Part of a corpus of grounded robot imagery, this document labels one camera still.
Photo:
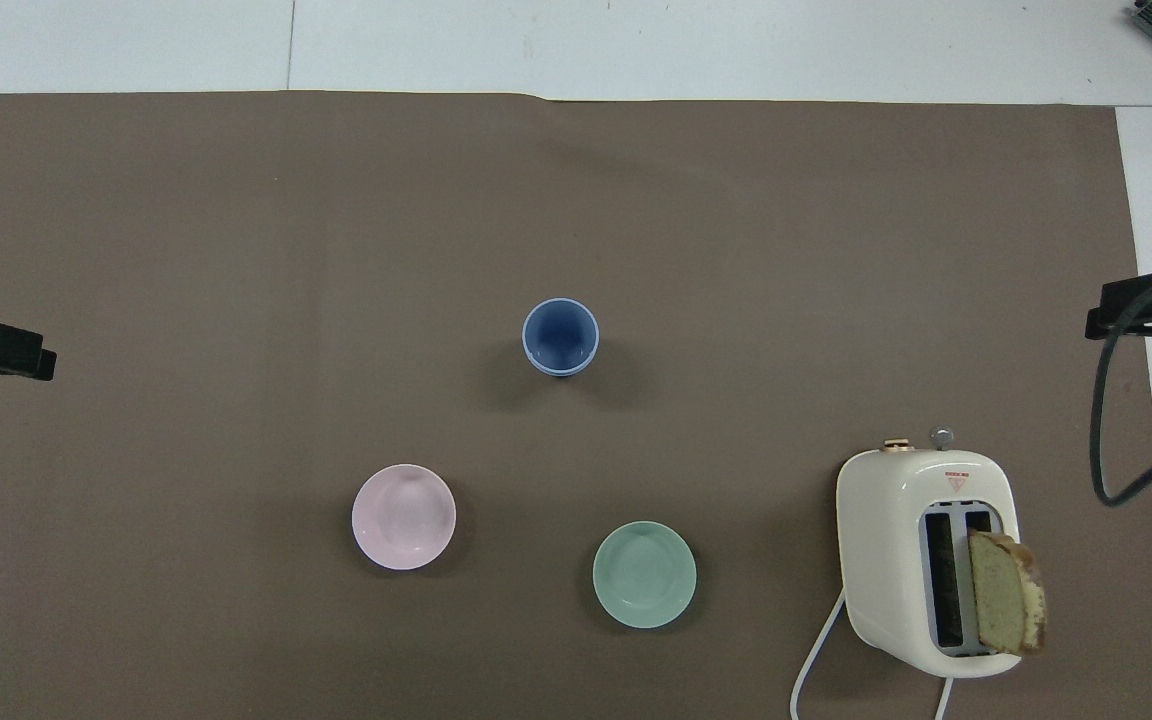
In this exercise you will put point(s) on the blue cup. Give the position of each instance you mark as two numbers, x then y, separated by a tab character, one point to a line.
560	335

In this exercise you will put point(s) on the green plate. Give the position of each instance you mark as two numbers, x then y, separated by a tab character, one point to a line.
644	575

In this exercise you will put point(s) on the pink bowl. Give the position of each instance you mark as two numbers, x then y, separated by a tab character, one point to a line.
403	517

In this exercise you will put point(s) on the cream white toaster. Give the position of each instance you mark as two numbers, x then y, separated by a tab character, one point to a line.
886	560

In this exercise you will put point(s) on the slice of bread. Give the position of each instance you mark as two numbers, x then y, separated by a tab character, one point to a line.
1002	590

